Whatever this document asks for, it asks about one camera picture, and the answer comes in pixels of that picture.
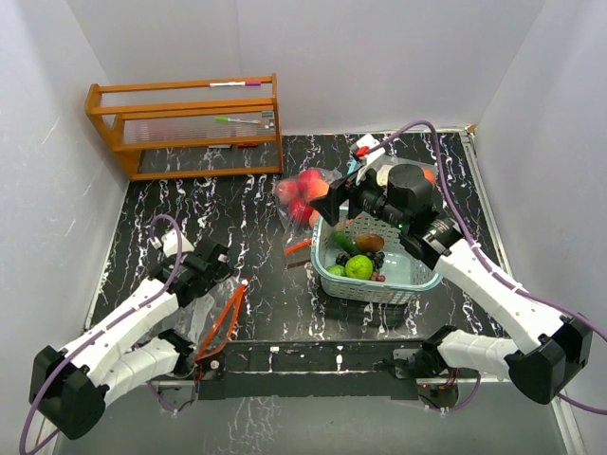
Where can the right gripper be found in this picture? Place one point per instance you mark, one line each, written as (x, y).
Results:
(339, 193)

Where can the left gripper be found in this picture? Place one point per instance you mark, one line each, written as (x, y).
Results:
(218, 275)

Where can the orange yellow peach toy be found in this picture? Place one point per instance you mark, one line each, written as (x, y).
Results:
(316, 188)

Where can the pink red dragonfruit toy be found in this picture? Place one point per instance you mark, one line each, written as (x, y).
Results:
(307, 176)

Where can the blue zipper plastic bag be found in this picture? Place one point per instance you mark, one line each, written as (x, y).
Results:
(404, 161)

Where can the red apple toy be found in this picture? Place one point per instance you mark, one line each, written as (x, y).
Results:
(299, 210)

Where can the orange zipper bag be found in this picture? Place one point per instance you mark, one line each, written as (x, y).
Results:
(297, 238)
(210, 322)

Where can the pink fruit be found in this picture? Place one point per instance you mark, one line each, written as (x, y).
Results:
(287, 190)

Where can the green cucumber toy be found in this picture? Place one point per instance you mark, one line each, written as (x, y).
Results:
(345, 243)

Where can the brown kiwi toy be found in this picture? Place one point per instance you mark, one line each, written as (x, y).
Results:
(369, 242)

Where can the dark grape bunch toy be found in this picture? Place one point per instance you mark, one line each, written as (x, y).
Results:
(377, 259)

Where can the green fruit toy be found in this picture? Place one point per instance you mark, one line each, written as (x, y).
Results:
(359, 267)
(336, 270)

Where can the red grape bunch toy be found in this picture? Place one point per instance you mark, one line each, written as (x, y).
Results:
(377, 277)

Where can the orange pumpkin toy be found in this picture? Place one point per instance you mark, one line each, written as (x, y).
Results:
(429, 175)

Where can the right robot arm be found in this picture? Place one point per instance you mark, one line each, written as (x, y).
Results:
(543, 350)

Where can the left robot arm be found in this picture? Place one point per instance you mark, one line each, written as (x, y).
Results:
(72, 387)

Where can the light blue plastic basket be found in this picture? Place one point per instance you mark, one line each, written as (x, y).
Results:
(405, 276)

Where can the wooden shelf rack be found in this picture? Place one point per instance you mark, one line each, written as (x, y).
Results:
(135, 119)

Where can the green marker pen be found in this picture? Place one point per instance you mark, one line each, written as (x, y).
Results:
(238, 120)

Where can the pink white marker pen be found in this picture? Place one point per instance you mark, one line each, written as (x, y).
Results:
(235, 84)

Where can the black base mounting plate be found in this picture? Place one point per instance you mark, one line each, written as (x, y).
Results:
(294, 369)

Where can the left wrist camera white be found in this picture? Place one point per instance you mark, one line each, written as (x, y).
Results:
(169, 242)

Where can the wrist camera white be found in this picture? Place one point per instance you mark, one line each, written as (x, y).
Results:
(169, 242)
(366, 156)

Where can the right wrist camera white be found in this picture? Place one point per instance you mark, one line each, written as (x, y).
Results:
(366, 156)

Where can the aluminium rail frame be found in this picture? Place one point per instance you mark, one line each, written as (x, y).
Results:
(544, 348)

